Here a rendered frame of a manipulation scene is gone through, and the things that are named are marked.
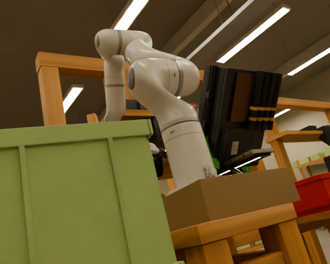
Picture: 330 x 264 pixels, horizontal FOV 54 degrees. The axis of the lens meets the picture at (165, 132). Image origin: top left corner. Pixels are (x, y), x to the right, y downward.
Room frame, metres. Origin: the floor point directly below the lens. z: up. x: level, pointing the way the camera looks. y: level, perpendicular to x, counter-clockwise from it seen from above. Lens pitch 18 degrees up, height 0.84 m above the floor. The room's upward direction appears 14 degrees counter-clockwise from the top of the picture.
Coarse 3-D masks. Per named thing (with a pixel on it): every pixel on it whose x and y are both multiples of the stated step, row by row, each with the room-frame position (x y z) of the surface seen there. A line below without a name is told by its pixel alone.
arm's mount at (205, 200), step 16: (224, 176) 0.77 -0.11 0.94; (240, 176) 0.80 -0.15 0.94; (256, 176) 0.84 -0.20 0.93; (272, 176) 0.87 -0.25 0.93; (288, 176) 0.91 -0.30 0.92; (176, 192) 0.81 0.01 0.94; (192, 192) 0.76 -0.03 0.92; (208, 192) 0.74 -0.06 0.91; (224, 192) 0.76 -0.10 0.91; (240, 192) 0.79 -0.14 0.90; (256, 192) 0.82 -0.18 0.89; (272, 192) 0.86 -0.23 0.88; (288, 192) 0.89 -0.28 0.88; (176, 208) 0.82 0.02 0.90; (192, 208) 0.77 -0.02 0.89; (208, 208) 0.73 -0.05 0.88; (224, 208) 0.76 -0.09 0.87; (240, 208) 0.78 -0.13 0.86; (256, 208) 0.81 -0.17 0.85; (176, 224) 0.83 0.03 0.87; (192, 224) 0.78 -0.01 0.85
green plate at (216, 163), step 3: (207, 138) 1.57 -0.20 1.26; (207, 141) 1.57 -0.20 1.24; (207, 144) 1.56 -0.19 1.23; (210, 150) 1.58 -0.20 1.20; (210, 153) 1.58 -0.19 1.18; (213, 159) 1.59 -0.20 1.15; (216, 159) 1.60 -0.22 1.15; (213, 162) 1.58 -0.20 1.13; (216, 162) 1.59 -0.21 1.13; (216, 165) 1.59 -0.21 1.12; (216, 168) 1.59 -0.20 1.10; (219, 168) 1.60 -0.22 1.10
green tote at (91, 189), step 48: (0, 144) 0.26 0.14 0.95; (48, 144) 0.28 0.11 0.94; (96, 144) 0.30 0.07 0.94; (144, 144) 0.32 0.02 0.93; (0, 192) 0.26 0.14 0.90; (48, 192) 0.27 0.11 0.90; (96, 192) 0.29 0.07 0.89; (144, 192) 0.31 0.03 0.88; (0, 240) 0.26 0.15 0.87; (48, 240) 0.27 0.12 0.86; (96, 240) 0.29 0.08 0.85; (144, 240) 0.31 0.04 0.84
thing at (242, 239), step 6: (240, 234) 1.27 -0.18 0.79; (246, 234) 1.29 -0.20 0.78; (252, 234) 1.31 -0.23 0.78; (258, 234) 1.32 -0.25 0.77; (240, 240) 1.26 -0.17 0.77; (246, 240) 1.28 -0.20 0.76; (252, 240) 1.30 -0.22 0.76; (258, 240) 1.32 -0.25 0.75; (180, 252) 1.11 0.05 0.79; (180, 258) 1.10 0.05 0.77
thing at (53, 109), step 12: (48, 72) 1.50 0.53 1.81; (48, 84) 1.50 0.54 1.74; (48, 96) 1.49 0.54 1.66; (60, 96) 1.53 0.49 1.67; (132, 96) 1.78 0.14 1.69; (48, 108) 1.49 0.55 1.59; (60, 108) 1.52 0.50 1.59; (48, 120) 1.48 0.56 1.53; (60, 120) 1.52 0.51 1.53; (252, 168) 2.34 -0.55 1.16; (264, 168) 2.35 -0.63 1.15
